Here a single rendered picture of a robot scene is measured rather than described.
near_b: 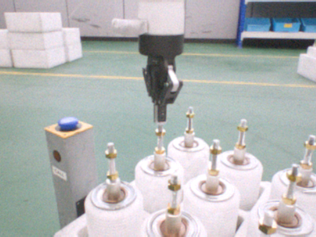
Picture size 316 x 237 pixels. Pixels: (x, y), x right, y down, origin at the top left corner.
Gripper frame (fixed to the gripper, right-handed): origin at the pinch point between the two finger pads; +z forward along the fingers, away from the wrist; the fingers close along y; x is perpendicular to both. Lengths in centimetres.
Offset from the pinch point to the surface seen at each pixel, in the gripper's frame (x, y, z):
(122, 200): 9.8, -8.0, 10.6
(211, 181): -4.6, -11.0, 8.7
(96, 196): 13.5, -5.6, 10.5
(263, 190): -21.8, -6.6, 18.5
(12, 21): 42, 273, -6
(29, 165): 29, 56, 37
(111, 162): 10.8, -6.3, 4.3
